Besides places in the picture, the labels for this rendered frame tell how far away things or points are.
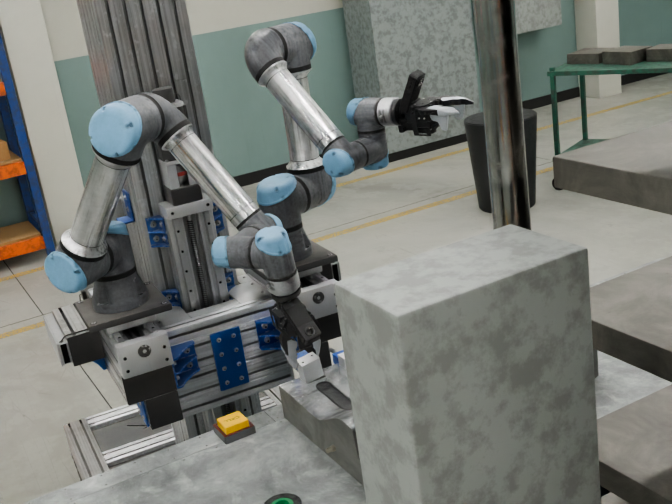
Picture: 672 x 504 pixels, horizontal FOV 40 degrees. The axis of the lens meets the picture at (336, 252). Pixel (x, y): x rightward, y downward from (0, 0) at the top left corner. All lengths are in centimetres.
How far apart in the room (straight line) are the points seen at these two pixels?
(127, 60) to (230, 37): 514
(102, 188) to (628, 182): 131
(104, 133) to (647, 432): 130
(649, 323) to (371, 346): 47
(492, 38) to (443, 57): 670
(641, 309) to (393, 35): 645
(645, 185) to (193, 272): 163
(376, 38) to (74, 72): 241
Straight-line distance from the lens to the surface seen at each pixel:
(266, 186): 260
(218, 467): 216
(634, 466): 157
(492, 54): 140
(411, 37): 790
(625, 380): 233
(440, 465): 120
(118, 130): 213
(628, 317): 147
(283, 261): 207
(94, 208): 227
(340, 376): 225
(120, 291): 250
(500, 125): 142
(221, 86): 770
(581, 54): 660
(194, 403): 266
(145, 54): 261
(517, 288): 118
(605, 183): 136
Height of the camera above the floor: 190
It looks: 19 degrees down
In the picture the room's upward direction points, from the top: 8 degrees counter-clockwise
